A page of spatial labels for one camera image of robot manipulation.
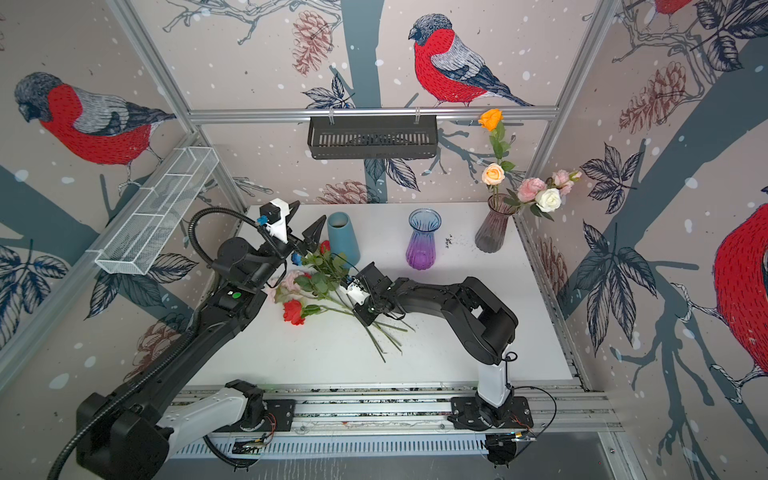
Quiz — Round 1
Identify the pink rose stem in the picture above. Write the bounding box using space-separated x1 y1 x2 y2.
269 270 304 303

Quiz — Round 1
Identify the blue purple glass vase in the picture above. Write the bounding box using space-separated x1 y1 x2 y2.
406 208 442 270

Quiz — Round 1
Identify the mauve glass vase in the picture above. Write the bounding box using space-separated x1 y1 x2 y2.
474 194 518 253

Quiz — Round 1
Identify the orange rose stem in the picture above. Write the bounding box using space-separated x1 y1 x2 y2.
479 109 515 195

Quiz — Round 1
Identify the pink carnation stem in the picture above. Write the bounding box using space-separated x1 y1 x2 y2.
517 170 582 205

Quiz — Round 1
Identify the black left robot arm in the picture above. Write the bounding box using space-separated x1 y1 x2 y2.
48 200 326 479

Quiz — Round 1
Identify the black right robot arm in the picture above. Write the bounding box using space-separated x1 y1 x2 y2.
341 263 520 431

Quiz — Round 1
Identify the teal ceramic vase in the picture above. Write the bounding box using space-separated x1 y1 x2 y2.
328 212 361 266

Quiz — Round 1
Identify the small red rose stem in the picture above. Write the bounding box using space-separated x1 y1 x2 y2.
301 240 352 291

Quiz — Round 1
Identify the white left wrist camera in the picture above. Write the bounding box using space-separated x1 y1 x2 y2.
257 199 290 243

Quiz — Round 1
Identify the black hanging wire basket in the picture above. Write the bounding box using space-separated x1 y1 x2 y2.
307 115 438 160

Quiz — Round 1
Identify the white wire mesh basket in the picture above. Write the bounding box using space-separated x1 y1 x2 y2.
95 146 219 275

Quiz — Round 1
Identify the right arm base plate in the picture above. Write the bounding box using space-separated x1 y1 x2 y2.
447 395 533 432

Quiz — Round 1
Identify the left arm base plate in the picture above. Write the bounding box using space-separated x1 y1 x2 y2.
237 399 296 433

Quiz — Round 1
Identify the aluminium rail base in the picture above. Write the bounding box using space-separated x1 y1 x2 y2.
176 387 622 462

